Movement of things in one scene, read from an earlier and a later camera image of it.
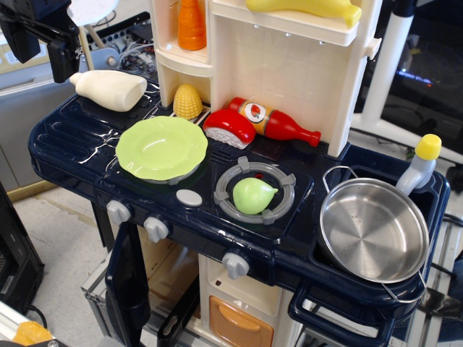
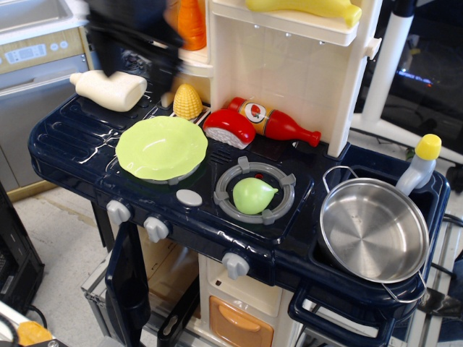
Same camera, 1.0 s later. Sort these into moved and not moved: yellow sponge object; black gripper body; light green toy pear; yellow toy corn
Moved: black gripper body
Not moved: yellow sponge object; light green toy pear; yellow toy corn
